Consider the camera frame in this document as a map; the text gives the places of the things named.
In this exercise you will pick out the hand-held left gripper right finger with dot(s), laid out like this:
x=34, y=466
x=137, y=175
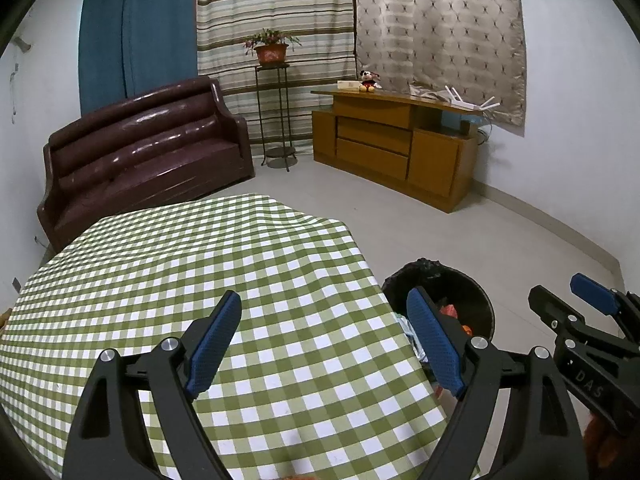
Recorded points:
x=435, y=340

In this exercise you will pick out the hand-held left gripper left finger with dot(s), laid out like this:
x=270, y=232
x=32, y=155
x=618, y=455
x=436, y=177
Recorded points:
x=215, y=345

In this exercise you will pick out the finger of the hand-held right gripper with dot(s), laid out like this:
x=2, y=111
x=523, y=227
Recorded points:
x=555, y=310
x=595, y=292

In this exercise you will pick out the red plastic bag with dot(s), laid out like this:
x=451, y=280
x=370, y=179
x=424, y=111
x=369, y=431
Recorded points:
x=449, y=311

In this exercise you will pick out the black-lined trash bin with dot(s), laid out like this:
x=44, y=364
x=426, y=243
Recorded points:
x=470, y=300

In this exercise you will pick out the person's right hand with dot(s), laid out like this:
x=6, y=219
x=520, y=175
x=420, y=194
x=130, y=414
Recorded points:
x=600, y=442

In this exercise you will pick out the green checkered tablecloth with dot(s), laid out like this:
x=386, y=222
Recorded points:
x=200, y=260

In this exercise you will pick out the wooden cabinet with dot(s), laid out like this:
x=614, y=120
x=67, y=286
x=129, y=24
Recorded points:
x=430, y=160

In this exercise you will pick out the black metal plant stand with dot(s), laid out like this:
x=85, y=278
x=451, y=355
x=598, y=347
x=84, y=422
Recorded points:
x=280, y=155

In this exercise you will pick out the dark brown leather sofa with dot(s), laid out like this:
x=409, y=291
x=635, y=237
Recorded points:
x=140, y=150

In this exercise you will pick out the light blue box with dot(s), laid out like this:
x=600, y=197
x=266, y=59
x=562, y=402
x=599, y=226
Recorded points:
x=460, y=120

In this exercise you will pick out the light wooden chair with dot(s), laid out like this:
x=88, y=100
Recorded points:
x=4, y=317

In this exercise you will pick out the white router with antennas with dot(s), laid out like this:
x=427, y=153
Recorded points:
x=467, y=105

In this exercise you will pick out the crumpled clear plastic sheet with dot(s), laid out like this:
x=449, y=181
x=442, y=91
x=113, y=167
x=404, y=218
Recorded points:
x=427, y=93

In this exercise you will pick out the mouse plush toy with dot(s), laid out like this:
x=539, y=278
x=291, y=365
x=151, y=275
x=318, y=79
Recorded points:
x=368, y=81

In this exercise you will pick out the tissue box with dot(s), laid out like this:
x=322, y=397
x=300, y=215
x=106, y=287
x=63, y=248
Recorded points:
x=348, y=85

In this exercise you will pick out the potted plant in orange pot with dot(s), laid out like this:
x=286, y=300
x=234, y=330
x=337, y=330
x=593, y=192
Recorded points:
x=271, y=52

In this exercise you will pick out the beige diamond-pattern curtain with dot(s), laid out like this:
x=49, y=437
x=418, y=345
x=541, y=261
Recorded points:
x=440, y=25

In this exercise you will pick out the blue curtain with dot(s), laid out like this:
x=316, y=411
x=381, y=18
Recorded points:
x=135, y=30

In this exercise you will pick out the striped curtain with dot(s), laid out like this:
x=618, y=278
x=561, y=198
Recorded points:
x=300, y=5

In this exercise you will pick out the wall socket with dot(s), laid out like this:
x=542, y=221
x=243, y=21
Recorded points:
x=16, y=285

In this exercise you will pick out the white wall pipe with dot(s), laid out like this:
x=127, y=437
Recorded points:
x=15, y=95

